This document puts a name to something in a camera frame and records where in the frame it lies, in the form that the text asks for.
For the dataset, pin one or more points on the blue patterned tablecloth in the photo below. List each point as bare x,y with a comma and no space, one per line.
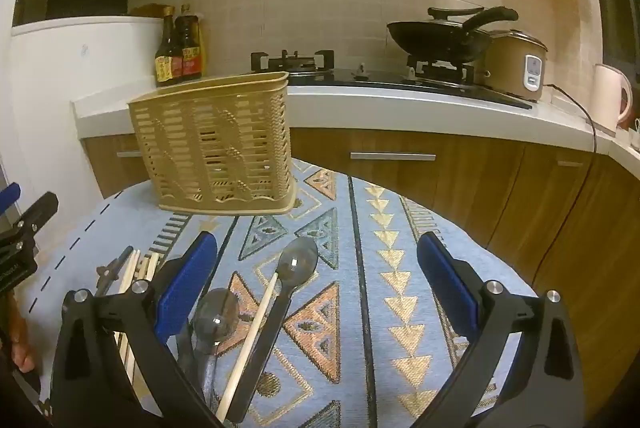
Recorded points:
360,258

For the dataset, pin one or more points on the beige plastic utensil basket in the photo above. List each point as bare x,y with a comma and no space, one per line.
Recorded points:
210,143

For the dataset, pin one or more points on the dark sauce bottle yellow label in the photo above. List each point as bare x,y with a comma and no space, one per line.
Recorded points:
167,58

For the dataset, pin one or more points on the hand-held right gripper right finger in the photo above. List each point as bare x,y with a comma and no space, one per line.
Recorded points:
450,283

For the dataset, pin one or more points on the beige rice cooker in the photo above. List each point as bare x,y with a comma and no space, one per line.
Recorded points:
505,63

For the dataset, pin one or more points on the dark utensil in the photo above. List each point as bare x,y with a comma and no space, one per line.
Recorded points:
112,268

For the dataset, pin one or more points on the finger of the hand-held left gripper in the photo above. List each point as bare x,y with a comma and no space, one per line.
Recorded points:
9,198
37,213

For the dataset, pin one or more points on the dark transparent plastic spoon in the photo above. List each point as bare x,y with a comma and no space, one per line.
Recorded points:
295,260
217,313

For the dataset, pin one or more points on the person's left hand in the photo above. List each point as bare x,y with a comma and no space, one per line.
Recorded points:
22,358

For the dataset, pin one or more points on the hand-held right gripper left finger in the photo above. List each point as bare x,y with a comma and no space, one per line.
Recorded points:
185,280

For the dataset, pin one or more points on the beige box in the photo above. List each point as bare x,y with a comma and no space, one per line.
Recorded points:
147,10

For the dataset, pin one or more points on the black gas stove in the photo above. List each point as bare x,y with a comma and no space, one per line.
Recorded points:
380,76

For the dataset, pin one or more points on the black wok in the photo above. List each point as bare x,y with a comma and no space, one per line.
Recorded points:
430,41

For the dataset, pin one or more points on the white electric kettle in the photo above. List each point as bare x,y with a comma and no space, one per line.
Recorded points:
607,98

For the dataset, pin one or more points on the dark sauce bottle red label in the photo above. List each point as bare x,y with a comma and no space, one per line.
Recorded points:
190,38

